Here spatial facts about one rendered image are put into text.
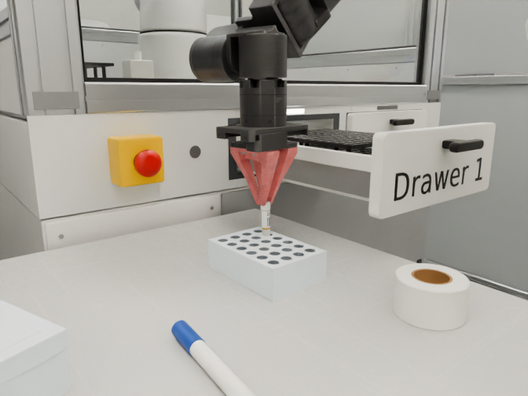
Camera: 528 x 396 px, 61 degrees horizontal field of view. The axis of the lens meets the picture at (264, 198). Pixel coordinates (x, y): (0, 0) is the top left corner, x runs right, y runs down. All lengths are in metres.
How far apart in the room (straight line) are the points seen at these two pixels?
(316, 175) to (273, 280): 0.24
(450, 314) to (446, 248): 2.18
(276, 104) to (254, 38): 0.08
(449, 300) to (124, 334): 0.30
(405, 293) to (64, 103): 0.51
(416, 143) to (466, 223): 1.94
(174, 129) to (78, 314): 0.37
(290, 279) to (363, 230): 0.66
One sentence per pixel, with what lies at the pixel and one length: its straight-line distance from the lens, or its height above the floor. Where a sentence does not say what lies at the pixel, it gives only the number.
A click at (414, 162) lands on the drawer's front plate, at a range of 0.63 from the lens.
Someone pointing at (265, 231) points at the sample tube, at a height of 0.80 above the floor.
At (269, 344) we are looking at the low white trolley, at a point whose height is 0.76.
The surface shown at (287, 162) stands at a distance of 0.55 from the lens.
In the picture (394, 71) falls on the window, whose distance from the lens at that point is 1.18.
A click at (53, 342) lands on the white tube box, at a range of 0.37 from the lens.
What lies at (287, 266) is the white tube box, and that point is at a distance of 0.49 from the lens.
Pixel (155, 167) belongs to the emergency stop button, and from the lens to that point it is 0.67.
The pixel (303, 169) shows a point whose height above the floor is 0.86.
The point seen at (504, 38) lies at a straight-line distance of 2.43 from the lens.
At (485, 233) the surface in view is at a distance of 2.51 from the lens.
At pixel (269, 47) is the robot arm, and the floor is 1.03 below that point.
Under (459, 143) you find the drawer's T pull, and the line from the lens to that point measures 0.65.
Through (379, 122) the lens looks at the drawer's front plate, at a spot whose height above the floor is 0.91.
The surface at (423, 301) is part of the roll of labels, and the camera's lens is 0.45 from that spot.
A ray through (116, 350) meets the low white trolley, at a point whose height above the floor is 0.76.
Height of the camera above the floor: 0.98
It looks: 14 degrees down
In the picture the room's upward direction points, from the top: straight up
